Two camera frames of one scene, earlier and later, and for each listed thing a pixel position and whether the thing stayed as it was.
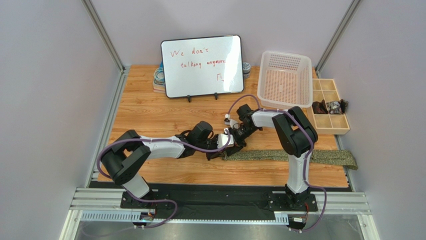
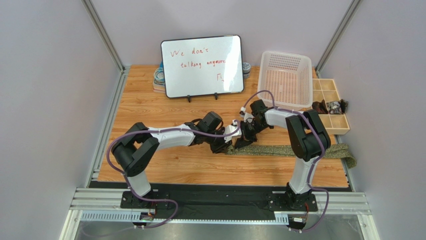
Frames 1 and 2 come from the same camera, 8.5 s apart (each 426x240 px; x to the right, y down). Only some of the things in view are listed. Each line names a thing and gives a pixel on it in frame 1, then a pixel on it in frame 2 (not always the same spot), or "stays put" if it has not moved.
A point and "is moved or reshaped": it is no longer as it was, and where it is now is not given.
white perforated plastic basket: (285, 80) stays put
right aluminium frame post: (337, 37) stays put
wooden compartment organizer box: (326, 89) stays put
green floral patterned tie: (324, 156) is moved or reshaped
